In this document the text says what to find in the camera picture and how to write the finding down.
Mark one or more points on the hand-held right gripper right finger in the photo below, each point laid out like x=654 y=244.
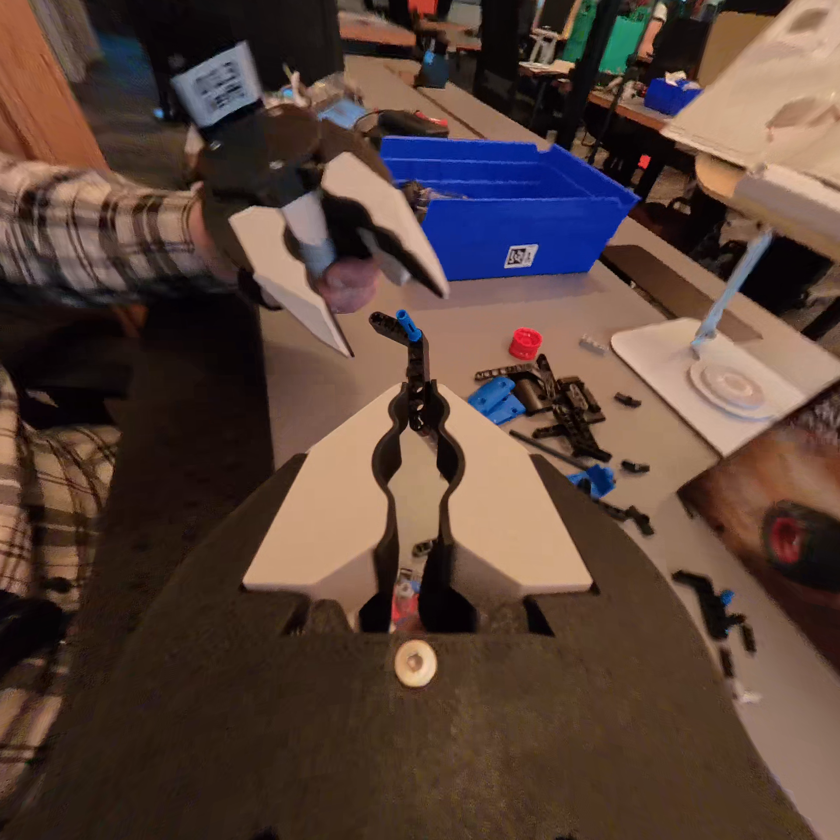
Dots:
x=505 y=518

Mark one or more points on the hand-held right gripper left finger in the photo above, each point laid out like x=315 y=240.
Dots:
x=321 y=518

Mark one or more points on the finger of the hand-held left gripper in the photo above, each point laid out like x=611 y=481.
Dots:
x=380 y=197
x=275 y=256

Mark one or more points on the black bent beam blue pin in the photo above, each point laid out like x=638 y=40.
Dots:
x=417 y=367

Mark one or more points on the person's left forearm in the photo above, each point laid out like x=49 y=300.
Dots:
x=98 y=229

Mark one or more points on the grey desk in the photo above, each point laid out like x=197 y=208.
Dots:
x=459 y=308

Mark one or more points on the person's left hand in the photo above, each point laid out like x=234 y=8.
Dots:
x=351 y=285

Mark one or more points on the black power adapter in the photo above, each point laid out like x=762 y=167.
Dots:
x=410 y=121

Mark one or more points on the long black axle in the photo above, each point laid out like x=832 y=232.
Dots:
x=551 y=449

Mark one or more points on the clear bag of small parts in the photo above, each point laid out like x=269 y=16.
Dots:
x=405 y=594

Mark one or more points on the black crank connector piece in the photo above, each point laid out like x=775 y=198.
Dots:
x=627 y=514

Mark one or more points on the black curved toy shell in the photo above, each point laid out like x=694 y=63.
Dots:
x=528 y=394

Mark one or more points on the small black connector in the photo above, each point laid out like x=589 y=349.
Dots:
x=634 y=467
x=628 y=399

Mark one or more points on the blue plastic bin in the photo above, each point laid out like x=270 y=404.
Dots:
x=525 y=223

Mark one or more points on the red wheel hub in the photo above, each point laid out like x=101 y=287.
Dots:
x=525 y=343

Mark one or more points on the light grey angled beam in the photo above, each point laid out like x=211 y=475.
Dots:
x=592 y=345

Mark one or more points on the printed toy set box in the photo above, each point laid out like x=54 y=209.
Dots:
x=754 y=512

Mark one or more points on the small black pin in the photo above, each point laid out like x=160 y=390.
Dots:
x=726 y=663

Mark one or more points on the small blue bin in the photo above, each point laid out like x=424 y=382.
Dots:
x=669 y=95

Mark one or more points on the blue flat bracket piece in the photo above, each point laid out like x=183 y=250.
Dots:
x=597 y=479

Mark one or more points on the black beam frame assembly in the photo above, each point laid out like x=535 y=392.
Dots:
x=571 y=407

